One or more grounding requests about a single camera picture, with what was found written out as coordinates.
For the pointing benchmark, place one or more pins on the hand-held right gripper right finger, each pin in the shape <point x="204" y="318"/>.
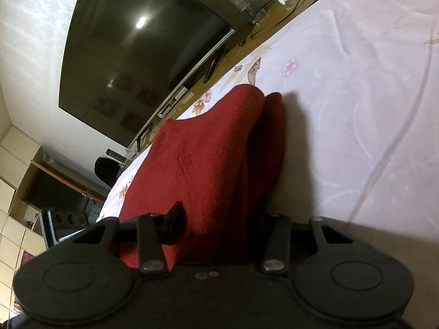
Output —
<point x="276" y="240"/>

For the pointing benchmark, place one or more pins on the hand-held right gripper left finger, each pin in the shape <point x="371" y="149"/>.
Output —
<point x="174" y="224"/>

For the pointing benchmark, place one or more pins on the red knitted sweater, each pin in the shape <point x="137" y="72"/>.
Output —
<point x="212" y="164"/>

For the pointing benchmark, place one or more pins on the wooden shelf niche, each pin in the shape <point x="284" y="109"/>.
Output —
<point x="51" y="185"/>

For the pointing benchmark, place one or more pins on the white panelled wardrobe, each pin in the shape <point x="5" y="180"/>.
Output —
<point x="13" y="219"/>

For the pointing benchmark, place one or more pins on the black television foot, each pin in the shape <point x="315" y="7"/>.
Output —
<point x="213" y="65"/>
<point x="142" y="137"/>

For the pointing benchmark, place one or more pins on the silver set-top box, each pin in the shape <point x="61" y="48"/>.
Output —
<point x="171" y="102"/>

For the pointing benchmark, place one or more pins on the white floral bed sheet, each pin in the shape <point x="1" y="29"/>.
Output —
<point x="360" y="109"/>

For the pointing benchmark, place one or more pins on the large black television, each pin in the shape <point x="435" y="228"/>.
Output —
<point x="137" y="51"/>

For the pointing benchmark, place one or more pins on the wooden television stand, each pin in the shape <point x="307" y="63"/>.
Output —
<point x="274" y="17"/>

